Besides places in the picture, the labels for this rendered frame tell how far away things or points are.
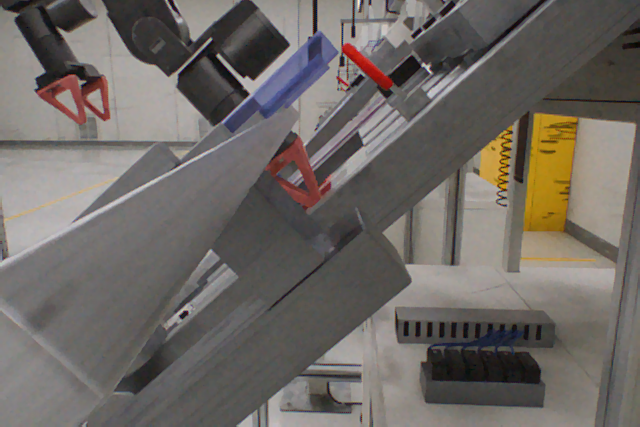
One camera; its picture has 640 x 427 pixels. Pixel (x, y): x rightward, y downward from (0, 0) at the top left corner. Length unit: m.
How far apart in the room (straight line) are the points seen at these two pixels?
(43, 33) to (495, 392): 0.91
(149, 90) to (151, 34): 9.46
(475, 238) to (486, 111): 1.61
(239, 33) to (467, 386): 0.54
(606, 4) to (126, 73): 9.85
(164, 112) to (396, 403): 9.37
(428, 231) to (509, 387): 1.32
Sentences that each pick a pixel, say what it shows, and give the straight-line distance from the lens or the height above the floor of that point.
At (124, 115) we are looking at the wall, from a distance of 10.20.
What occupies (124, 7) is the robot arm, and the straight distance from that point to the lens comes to 0.53.
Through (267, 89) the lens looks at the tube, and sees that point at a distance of 0.19.
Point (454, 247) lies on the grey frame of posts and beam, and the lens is 1.24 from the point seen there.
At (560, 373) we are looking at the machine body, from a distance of 0.87.
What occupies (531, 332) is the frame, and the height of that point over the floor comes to 0.65.
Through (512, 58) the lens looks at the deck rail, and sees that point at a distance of 0.47.
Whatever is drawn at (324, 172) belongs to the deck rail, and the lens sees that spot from 1.14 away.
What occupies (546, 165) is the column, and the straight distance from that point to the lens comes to 3.93.
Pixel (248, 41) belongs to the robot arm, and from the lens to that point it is 0.52.
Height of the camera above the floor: 1.04
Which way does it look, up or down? 12 degrees down
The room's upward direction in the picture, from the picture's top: straight up
